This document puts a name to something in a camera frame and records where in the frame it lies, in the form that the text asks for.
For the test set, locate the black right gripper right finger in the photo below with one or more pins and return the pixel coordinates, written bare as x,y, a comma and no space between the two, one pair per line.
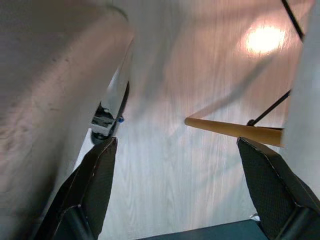
277,190

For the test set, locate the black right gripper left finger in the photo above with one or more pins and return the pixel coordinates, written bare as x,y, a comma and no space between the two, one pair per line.
85,195

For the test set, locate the wooden chair leg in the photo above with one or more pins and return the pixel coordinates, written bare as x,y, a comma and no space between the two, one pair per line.
225,128

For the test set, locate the black metal chair strut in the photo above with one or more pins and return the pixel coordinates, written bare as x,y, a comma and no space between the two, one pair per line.
293,18
270,107

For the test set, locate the white chair seat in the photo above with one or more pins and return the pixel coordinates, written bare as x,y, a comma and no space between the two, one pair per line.
307,87

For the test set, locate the white black robot right foot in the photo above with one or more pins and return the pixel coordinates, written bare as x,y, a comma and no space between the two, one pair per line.
113,100

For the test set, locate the grey robot right leg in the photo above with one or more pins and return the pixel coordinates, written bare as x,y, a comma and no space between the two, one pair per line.
50,75

